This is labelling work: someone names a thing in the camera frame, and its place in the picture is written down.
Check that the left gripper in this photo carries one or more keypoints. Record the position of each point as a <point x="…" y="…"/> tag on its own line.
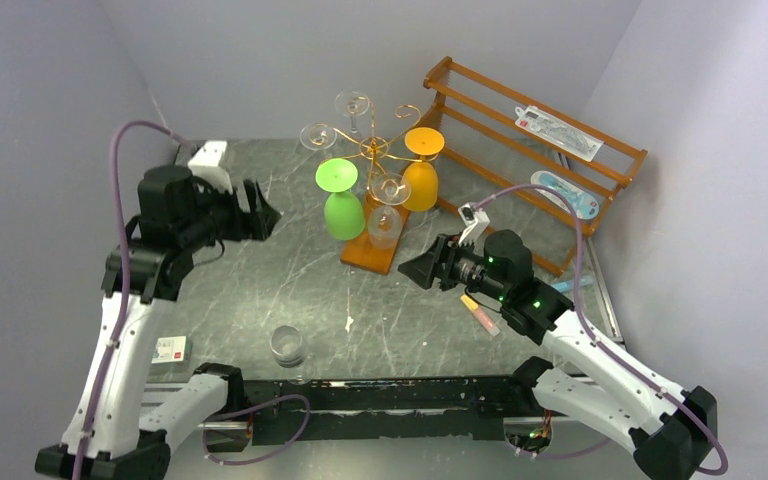
<point x="255" y="225"/>

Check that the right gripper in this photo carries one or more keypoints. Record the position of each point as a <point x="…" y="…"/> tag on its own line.
<point x="441" y="259"/>

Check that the clear wine glass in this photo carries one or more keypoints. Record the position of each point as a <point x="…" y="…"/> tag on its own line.
<point x="385" y="222"/>
<point x="317" y="136"/>
<point x="292" y="355"/>
<point x="352" y="104"/>

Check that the orange plastic wine glass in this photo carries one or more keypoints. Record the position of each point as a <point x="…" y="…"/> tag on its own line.
<point x="426" y="143"/>

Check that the green plastic wine glass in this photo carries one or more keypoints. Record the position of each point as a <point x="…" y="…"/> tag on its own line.
<point x="343" y="211"/>

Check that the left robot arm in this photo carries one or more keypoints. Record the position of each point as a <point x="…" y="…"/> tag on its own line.
<point x="181" y="211"/>

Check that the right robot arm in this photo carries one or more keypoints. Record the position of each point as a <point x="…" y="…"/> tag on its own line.
<point x="668" y="429"/>

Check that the gold wine glass rack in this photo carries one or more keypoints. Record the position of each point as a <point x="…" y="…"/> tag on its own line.
<point x="364" y="208"/>

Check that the wooden shelf rack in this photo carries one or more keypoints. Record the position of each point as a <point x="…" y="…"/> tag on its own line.
<point x="485" y="151"/>

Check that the yellow pink highlighter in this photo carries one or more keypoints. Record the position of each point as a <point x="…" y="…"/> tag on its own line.
<point x="480" y="315"/>

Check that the blue marker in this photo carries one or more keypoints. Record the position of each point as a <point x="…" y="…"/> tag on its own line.
<point x="567" y="286"/>

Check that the small white red box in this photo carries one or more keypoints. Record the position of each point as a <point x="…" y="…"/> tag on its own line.
<point x="170" y="350"/>

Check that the blue blister pack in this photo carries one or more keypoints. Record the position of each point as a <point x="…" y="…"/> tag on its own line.
<point x="586" y="205"/>

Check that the white packaged item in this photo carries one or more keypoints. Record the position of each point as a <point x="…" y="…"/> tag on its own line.
<point x="557" y="132"/>

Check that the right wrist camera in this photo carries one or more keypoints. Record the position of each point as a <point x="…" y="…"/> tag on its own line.
<point x="475" y="221"/>

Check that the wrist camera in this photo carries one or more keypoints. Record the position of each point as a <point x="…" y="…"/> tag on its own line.
<point x="475" y="221"/>
<point x="206" y="164"/>

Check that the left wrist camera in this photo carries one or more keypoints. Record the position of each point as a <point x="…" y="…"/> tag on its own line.
<point x="206" y="164"/>

